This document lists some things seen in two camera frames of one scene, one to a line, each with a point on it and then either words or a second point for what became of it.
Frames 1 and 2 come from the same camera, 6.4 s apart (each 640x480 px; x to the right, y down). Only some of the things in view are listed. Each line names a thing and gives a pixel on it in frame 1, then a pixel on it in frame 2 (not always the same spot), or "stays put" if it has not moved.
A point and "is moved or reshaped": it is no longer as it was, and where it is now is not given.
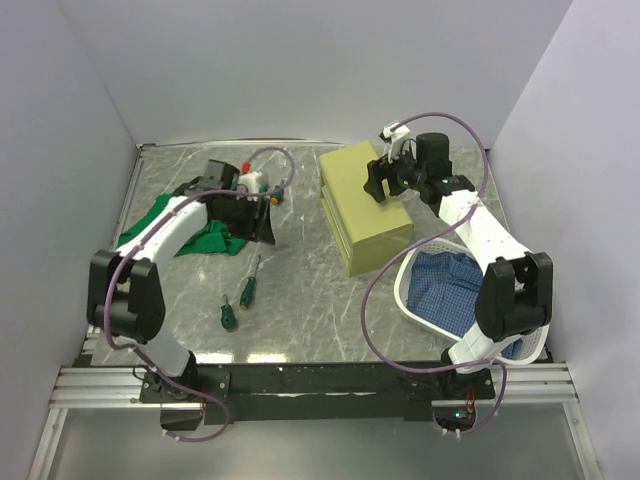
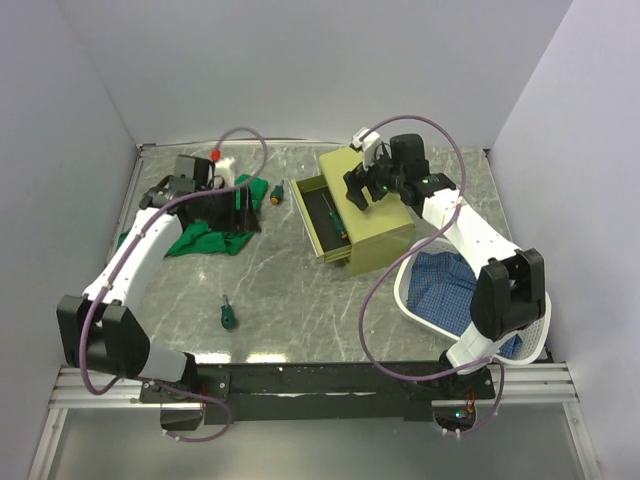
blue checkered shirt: [442, 293] stays put
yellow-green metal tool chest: [370, 233] is moved or reshaped
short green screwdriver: [228, 318] stays put
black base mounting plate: [324, 392] stays put
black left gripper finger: [265, 232] to [248, 217]
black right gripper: [383, 170] stays put
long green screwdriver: [248, 292] to [336, 223]
